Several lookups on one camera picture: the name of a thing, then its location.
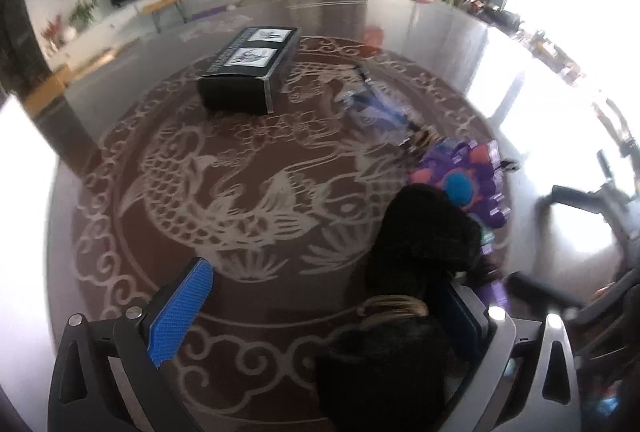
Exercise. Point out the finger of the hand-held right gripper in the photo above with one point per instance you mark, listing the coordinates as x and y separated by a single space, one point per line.
540 289
580 207

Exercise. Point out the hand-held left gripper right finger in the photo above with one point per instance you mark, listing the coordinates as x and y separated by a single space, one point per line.
470 322

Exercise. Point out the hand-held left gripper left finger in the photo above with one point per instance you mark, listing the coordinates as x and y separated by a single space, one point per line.
180 312

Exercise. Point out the patterned brown glass desktop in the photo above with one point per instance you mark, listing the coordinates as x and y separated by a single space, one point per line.
200 172

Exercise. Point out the purple plastic toy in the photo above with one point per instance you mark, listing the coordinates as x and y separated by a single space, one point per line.
470 162

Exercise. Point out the white flat panel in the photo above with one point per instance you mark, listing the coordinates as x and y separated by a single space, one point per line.
25 222

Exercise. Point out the black rectangular box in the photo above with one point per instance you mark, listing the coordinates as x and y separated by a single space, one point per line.
235 94

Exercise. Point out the blue translucent hair clip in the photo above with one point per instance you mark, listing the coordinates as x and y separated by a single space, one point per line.
372 104

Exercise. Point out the cardboard box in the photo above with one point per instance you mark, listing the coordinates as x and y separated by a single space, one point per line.
47 89

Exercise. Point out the white tv cabinet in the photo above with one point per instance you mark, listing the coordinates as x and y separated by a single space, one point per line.
115 24

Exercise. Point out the round white vase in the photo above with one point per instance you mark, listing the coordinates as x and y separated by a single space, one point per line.
70 32

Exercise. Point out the red flower vase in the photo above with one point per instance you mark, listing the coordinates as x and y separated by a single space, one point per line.
54 31

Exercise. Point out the wooden bench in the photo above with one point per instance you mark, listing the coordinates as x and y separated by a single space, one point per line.
165 1

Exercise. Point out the dark bookshelf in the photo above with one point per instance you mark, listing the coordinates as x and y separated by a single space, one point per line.
22 42

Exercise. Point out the bushy potted green plant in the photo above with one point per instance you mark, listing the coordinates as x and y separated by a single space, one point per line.
84 11

